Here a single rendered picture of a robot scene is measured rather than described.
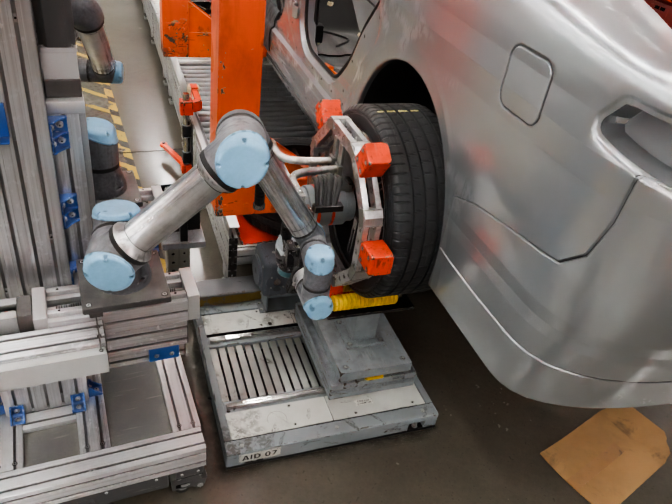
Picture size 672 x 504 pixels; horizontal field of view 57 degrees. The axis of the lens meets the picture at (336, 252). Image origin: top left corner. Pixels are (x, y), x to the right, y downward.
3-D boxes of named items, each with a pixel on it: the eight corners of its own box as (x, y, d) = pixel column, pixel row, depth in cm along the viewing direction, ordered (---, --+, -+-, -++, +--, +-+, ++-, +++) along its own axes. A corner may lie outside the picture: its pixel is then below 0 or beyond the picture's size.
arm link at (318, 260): (302, 234, 163) (298, 268, 169) (307, 260, 154) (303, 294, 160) (331, 235, 165) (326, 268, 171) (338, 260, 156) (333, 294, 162)
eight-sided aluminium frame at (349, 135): (365, 315, 206) (394, 170, 175) (346, 317, 204) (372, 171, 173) (316, 226, 247) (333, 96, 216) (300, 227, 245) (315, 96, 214)
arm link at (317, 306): (337, 296, 161) (333, 321, 166) (324, 271, 169) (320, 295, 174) (308, 300, 159) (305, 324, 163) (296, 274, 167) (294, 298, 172)
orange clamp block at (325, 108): (344, 123, 211) (340, 98, 213) (322, 124, 209) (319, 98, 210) (337, 130, 218) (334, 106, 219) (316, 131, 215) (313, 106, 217)
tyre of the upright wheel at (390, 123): (371, 245, 261) (448, 326, 205) (318, 250, 253) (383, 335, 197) (386, 86, 234) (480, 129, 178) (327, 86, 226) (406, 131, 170)
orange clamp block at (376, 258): (379, 257, 193) (391, 274, 186) (356, 259, 190) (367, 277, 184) (383, 238, 189) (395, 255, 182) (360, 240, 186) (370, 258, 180)
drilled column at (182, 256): (190, 297, 290) (190, 222, 266) (169, 299, 287) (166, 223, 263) (187, 284, 297) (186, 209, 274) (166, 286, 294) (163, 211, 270)
